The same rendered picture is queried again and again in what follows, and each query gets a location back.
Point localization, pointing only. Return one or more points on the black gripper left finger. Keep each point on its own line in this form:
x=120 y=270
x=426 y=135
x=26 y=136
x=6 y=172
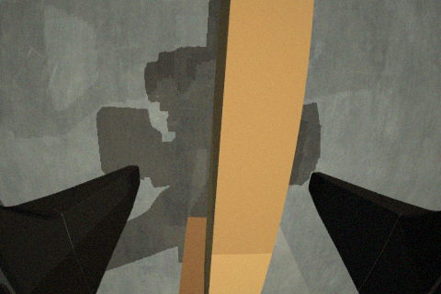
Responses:
x=62 y=243

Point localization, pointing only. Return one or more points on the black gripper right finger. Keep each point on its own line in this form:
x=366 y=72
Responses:
x=388 y=246

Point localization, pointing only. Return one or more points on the long wooden rail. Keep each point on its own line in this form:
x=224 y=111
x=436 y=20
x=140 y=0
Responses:
x=262 y=62

